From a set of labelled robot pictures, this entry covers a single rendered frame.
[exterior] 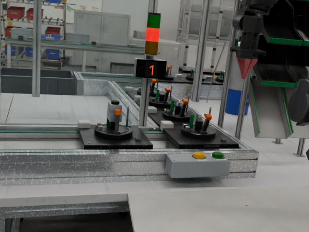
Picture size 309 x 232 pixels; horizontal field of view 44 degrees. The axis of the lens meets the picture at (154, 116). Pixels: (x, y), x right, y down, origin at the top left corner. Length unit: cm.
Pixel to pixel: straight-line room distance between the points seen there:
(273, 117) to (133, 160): 63
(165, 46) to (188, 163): 768
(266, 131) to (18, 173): 93
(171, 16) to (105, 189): 1104
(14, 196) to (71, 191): 16
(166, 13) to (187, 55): 212
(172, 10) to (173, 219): 1119
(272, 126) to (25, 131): 95
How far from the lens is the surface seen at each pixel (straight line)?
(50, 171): 126
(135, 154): 128
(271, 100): 167
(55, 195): 121
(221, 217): 117
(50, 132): 150
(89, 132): 144
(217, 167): 132
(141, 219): 110
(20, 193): 123
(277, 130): 160
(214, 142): 147
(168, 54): 891
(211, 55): 1063
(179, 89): 273
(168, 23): 1212
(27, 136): 150
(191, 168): 128
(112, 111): 139
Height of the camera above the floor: 140
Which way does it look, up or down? 14 degrees down
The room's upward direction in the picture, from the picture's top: 6 degrees clockwise
